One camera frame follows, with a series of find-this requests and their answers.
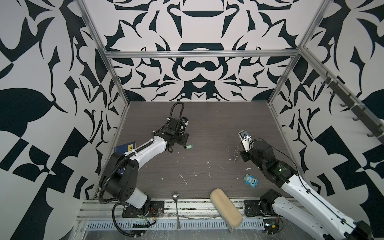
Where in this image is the black corrugated cable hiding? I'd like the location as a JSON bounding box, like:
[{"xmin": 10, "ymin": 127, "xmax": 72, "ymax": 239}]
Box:
[{"xmin": 98, "ymin": 101, "xmax": 186, "ymax": 205}]

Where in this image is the metal spoon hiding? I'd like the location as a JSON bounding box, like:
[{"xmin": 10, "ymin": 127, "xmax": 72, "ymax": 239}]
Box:
[{"xmin": 172, "ymin": 191, "xmax": 181, "ymax": 230}]

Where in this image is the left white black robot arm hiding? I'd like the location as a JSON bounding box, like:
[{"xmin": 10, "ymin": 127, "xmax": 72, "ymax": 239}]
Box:
[{"xmin": 99, "ymin": 117, "xmax": 189, "ymax": 209}]

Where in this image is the wall hook rail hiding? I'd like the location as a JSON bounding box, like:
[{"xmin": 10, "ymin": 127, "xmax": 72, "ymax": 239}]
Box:
[{"xmin": 321, "ymin": 72, "xmax": 384, "ymax": 145}]

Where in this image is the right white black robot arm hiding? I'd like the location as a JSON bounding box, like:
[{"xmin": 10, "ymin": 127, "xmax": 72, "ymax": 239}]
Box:
[{"xmin": 240, "ymin": 135, "xmax": 373, "ymax": 240}]

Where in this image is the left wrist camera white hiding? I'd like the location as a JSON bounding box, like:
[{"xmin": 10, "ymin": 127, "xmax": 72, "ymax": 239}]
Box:
[{"xmin": 181, "ymin": 117, "xmax": 189, "ymax": 129}]

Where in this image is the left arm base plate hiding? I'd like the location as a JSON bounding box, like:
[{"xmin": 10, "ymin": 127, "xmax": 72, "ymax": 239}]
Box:
[{"xmin": 122, "ymin": 201, "xmax": 165, "ymax": 218}]

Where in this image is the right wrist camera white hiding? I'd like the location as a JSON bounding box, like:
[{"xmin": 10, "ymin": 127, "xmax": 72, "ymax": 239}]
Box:
[{"xmin": 238, "ymin": 130, "xmax": 252, "ymax": 152}]

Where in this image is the small circuit board left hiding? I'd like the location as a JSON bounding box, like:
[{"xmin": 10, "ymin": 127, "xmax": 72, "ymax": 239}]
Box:
[{"xmin": 132, "ymin": 218, "xmax": 157, "ymax": 229}]

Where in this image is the small circuit board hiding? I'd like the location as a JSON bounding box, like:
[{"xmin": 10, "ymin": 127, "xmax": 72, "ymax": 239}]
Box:
[
  {"xmin": 263, "ymin": 219, "xmax": 284, "ymax": 236},
  {"xmin": 132, "ymin": 218, "xmax": 157, "ymax": 229}
]

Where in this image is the blue book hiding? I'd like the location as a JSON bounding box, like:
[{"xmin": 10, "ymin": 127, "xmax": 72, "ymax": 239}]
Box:
[{"xmin": 115, "ymin": 142, "xmax": 136, "ymax": 176}]

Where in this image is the blue owl toy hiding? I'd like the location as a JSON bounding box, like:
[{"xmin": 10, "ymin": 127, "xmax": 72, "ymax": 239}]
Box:
[{"xmin": 243, "ymin": 174, "xmax": 259, "ymax": 189}]

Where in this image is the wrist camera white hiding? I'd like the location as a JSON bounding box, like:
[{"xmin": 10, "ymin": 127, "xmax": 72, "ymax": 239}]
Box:
[
  {"xmin": 238, "ymin": 130, "xmax": 252, "ymax": 152},
  {"xmin": 181, "ymin": 117, "xmax": 189, "ymax": 129}
]

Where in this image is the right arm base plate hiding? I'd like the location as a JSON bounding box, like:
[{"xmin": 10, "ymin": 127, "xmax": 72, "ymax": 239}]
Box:
[{"xmin": 244, "ymin": 200, "xmax": 280, "ymax": 218}]

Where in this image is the small circuit board right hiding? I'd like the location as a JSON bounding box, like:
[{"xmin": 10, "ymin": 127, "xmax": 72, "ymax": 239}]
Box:
[{"xmin": 263, "ymin": 219, "xmax": 284, "ymax": 236}]

